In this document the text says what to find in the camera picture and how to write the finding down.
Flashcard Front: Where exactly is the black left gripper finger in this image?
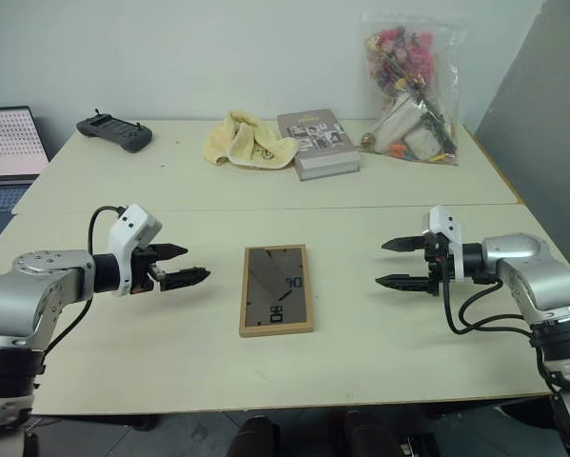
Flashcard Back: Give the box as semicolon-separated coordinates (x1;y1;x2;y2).
150;243;189;262
160;267;212;292

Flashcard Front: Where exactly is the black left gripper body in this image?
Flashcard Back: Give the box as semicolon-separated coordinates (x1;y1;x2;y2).
129;245;167;295

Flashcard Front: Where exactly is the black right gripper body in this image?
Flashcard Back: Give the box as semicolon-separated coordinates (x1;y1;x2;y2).
422;231;457;298

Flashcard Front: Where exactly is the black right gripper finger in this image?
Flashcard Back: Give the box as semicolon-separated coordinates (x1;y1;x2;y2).
381;235;427;253
374;272;431;293

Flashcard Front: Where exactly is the open laptop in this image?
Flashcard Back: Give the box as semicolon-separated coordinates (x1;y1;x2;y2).
0;106;50;261

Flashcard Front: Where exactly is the dark grey handheld controller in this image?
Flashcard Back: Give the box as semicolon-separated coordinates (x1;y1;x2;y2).
75;109;153;155

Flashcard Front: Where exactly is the yellow towel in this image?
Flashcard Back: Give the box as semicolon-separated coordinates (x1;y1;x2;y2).
202;109;300;170

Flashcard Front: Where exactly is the grey hardcover book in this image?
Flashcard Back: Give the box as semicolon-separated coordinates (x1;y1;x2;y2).
277;109;363;183

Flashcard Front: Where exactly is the plastic bag of dried flowers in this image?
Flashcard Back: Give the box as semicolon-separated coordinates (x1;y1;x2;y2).
358;11;468;167

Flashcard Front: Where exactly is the dark rounded robot foot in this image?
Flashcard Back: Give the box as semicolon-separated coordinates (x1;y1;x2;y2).
331;409;400;457
229;414;283;457

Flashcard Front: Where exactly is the grey board panel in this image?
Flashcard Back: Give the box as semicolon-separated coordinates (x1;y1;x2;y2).
472;0;570;268

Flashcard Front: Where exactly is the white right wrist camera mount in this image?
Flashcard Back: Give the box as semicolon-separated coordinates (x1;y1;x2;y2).
421;205;466;284

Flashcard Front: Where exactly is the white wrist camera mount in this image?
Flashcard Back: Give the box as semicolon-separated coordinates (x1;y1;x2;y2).
107;204;164;298
421;205;466;284

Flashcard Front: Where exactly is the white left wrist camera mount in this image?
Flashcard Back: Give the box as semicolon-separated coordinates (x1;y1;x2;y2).
107;204;164;298

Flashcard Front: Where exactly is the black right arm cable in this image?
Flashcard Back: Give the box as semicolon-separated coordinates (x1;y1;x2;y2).
440;276;536;337

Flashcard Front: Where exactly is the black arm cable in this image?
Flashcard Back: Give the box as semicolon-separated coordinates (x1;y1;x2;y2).
440;276;536;337
42;205;126;356

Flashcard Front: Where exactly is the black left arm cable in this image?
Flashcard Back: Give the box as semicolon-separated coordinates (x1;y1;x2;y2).
42;205;126;356

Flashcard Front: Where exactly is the wooden picture frame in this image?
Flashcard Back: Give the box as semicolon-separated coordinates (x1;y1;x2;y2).
238;244;315;339

